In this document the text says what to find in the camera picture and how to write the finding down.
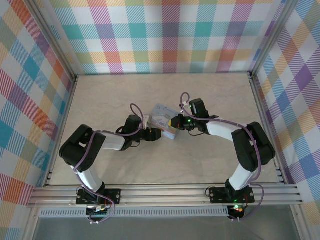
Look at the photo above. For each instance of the aluminium frame post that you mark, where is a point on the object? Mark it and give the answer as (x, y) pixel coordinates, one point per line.
(55, 42)
(273, 37)

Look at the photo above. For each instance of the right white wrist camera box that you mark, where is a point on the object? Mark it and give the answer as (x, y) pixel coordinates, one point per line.
(185, 103)

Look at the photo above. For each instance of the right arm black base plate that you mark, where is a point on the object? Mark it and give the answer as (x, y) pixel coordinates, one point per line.
(217, 195)

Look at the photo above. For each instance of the aluminium mounting rail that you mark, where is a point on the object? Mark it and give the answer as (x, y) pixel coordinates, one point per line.
(162, 197)

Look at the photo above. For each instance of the pastel cartoon tin box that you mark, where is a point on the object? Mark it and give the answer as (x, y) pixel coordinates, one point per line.
(162, 117)

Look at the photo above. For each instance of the aluminium table side rail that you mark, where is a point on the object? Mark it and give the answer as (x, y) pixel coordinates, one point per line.
(263, 112)
(65, 112)

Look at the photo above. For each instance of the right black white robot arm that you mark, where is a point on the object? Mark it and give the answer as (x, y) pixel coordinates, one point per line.
(252, 145)

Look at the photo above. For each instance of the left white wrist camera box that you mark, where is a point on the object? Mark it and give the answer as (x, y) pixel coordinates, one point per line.
(146, 121)

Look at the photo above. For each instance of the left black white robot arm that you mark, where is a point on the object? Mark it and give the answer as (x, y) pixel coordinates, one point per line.
(80, 147)

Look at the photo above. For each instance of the plaid backdrop panel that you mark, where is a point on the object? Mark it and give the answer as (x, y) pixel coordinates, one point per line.
(22, 100)
(162, 37)
(300, 100)

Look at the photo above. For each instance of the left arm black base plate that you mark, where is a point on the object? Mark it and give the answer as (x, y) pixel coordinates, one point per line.
(113, 195)

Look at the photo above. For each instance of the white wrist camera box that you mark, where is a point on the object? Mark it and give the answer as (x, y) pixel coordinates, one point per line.
(146, 121)
(185, 103)

